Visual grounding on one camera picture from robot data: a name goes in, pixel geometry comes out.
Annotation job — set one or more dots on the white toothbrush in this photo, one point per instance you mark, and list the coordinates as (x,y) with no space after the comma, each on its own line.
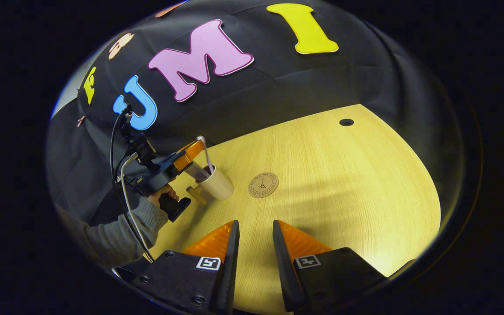
(204,151)

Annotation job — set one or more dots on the black desk grommet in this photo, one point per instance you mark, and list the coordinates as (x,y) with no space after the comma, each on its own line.
(346,122)

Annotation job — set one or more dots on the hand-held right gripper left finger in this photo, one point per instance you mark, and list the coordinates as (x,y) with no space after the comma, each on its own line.
(233,262)

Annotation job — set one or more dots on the round wooden coaster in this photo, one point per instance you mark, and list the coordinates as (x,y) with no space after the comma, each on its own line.
(263,184)

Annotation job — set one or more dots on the white toothpaste tube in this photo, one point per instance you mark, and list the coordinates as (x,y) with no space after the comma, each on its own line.
(197,172)

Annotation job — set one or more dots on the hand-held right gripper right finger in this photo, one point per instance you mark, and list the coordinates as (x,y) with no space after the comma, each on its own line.
(280,267)

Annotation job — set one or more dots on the pink cloth clip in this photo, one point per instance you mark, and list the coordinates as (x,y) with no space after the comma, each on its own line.
(80,121)

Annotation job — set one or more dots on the wooden desktop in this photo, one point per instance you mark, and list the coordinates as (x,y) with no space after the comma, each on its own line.
(330,183)

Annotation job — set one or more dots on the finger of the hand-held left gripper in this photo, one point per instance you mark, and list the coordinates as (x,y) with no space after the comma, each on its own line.
(188,155)

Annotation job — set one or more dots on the black backdrop cloth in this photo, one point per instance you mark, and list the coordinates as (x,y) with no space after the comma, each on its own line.
(278,87)

